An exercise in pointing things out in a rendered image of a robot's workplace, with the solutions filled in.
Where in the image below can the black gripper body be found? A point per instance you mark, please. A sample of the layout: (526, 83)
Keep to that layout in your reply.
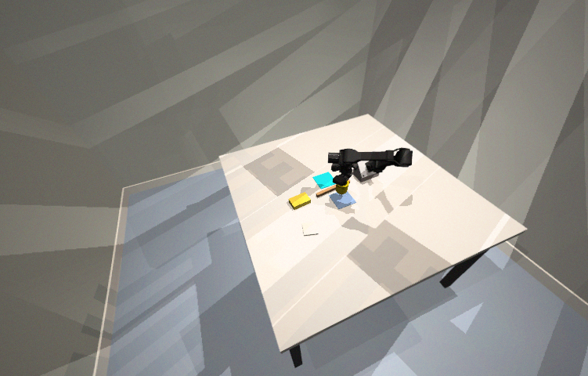
(345, 172)

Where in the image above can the yellow rectangular block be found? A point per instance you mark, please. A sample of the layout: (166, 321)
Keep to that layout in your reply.
(299, 201)

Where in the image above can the beige flat square tile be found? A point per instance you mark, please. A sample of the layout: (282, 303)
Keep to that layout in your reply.
(310, 228)

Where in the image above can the olive-yellow cup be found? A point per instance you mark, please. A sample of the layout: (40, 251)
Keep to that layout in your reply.
(342, 189)

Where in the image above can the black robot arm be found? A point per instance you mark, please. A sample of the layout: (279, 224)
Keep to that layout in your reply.
(377, 161)

